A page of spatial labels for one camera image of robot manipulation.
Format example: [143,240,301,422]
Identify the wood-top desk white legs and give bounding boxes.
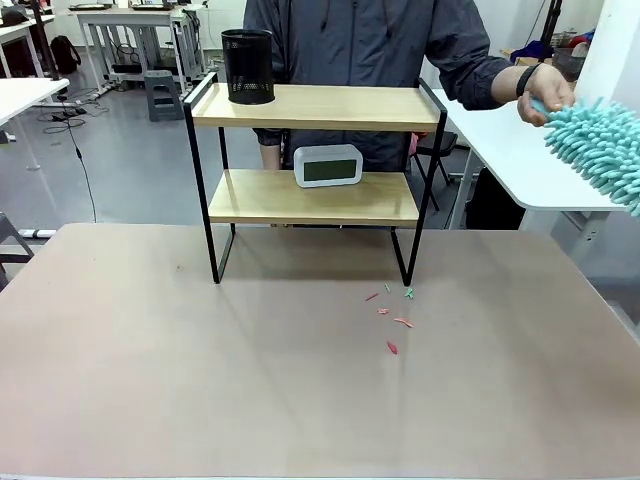
[68,3,206,97]

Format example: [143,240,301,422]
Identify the black mesh basket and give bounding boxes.
[551,47,587,82]

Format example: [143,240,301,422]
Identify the teal chenille duster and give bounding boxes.
[529,97,640,217]

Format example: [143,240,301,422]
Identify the white digital alarm clock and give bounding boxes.
[293,144,365,189]

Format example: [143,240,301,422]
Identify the person's right hand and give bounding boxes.
[258,143,287,171]

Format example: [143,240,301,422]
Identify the blue cloth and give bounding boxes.
[509,38,555,67]

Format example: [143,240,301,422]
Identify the grey metal frame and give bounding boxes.
[0,211,37,294]

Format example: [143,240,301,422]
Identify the person's left forearm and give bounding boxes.
[491,63,531,104]

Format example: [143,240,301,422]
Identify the large white table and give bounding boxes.
[430,88,640,231]

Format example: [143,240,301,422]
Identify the black wristband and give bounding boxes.
[514,62,543,99]

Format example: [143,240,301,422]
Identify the black backpack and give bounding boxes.
[49,35,82,75]

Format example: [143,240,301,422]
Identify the person's left hand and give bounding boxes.
[517,63,577,127]

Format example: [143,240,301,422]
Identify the black clamp pole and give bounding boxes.
[537,0,565,64]
[30,0,64,82]

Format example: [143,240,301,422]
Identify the black box under table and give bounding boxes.
[464,167,527,231]

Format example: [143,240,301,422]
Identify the black frame wooden two-tier shelf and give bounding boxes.
[182,71,448,288]

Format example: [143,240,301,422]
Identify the black folding chair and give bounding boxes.
[412,130,459,211]

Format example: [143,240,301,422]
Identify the black mesh pen holder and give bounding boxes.
[221,28,277,106]

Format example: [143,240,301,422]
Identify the person in grey jacket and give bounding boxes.
[243,0,511,174]

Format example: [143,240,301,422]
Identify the grey plastic step stool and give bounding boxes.
[144,69,184,123]

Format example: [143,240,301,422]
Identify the black floor cable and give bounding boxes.
[42,88,104,224]

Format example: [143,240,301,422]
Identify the wooden side table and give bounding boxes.
[499,47,556,69]

